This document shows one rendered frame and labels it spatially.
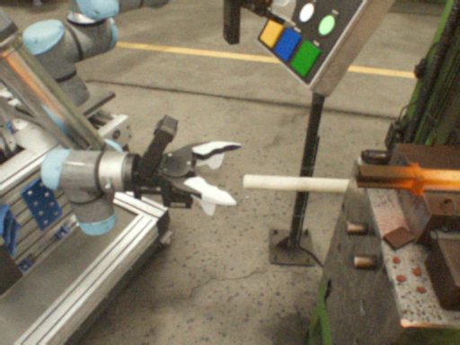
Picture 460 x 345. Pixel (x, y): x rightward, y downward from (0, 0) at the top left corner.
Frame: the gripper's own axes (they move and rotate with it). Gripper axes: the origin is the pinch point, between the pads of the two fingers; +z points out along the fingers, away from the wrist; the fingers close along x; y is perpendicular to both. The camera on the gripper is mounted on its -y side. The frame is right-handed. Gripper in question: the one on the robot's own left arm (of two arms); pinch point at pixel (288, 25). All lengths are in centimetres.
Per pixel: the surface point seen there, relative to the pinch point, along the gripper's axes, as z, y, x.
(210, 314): 31, -109, -9
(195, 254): 34, -108, 22
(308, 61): 9.5, -5.1, -2.2
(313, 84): 10.8, -9.0, -7.0
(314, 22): 10.3, 3.4, 5.4
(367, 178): -0.3, -12.1, -43.4
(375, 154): 12.1, -11.6, -33.4
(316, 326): 44, -74, -37
